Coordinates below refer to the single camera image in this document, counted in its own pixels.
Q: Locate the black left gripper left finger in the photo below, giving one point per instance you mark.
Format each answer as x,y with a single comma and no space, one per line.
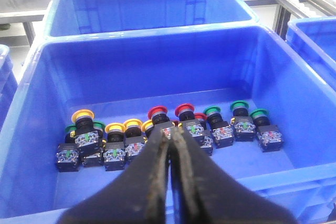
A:
138,195

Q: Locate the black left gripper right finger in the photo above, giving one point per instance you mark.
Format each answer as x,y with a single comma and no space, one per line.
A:
204,193

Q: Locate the blue bin holding buttons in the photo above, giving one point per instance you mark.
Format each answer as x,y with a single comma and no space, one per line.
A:
119,78

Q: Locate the yellow push button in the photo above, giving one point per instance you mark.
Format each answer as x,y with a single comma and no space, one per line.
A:
134,139
114,149
147,128
87,137

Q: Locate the green push button centre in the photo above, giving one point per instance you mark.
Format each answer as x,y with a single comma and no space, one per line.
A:
221,130

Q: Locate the red push button centre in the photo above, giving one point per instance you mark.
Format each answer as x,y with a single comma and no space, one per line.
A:
187,119

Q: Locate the red push button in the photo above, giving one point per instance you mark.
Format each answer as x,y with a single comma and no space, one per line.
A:
187,119
160,120

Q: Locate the yellow push button far left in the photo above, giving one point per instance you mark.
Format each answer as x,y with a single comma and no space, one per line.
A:
147,128

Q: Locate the green push button far left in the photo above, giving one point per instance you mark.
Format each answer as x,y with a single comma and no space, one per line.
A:
67,155

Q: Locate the red push button left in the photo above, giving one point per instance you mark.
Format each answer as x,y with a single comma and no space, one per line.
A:
160,120

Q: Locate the green push button far right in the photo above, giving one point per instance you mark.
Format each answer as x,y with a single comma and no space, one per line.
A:
268,135

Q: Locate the blue plastic bin front right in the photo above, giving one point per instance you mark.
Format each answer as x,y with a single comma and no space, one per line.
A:
314,40

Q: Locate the empty blue bin behind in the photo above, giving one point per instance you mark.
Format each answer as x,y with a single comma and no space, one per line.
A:
77,17

